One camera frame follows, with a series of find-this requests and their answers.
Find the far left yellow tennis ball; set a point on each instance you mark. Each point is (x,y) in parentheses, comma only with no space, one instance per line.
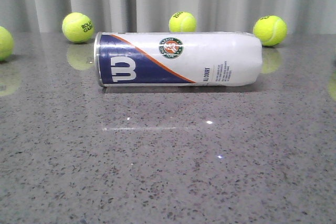
(6,44)

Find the right yellow tennis ball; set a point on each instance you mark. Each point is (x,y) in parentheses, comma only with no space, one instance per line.
(270,30)

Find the centre yellow tennis ball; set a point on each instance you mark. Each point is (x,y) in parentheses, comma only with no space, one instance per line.
(182,22)

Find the yellow Roland Garros tennis ball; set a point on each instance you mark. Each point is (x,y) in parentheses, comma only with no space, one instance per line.
(77,27)

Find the white blue tennis ball can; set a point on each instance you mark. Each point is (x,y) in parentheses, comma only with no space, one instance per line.
(229,59)

